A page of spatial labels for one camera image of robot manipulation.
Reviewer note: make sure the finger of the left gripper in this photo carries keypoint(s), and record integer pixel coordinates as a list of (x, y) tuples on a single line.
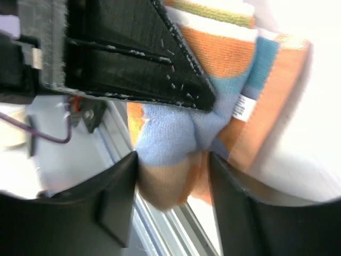
[(132, 50)]

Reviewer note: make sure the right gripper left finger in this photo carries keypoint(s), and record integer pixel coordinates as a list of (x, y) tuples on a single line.
[(91, 218)]

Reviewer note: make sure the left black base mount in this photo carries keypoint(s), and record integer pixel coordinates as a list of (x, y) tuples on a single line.
[(91, 111)]

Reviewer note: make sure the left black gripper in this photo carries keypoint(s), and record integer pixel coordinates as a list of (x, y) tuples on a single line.
[(33, 35)]

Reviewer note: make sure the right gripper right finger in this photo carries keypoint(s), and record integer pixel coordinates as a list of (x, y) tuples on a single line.
[(254, 219)]

